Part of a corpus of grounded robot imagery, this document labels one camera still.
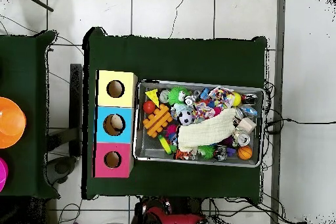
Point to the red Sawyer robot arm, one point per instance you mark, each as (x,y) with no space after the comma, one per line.
(168,217)

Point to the wooden box with three holes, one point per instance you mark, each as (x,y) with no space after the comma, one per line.
(103,129)

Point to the orange plastic building block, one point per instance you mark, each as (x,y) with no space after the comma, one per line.
(157,121)

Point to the green fuzzy toy with eyes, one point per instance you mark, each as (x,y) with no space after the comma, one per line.
(177,95)

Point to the black and white soccer ball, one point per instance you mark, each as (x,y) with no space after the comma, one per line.
(186,118)

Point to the red ball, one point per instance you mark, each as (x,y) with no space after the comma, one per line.
(149,107)

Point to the yellow cheese wedge toy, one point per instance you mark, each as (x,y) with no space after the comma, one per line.
(153,97)

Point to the cream waffle cloth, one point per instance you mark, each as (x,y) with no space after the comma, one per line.
(207,132)

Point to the crushed silver can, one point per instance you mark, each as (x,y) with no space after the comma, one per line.
(242,139)

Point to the plain wooden block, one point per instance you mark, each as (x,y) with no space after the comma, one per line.
(247,125)

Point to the small orange basketball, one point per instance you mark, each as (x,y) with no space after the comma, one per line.
(244,152)

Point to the side table with green cloth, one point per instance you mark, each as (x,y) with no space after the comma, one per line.
(26,77)

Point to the orange bowl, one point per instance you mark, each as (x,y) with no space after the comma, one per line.
(10,123)

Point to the black rod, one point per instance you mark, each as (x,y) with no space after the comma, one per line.
(34,0)

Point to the pink bowl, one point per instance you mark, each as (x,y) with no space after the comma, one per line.
(2,174)

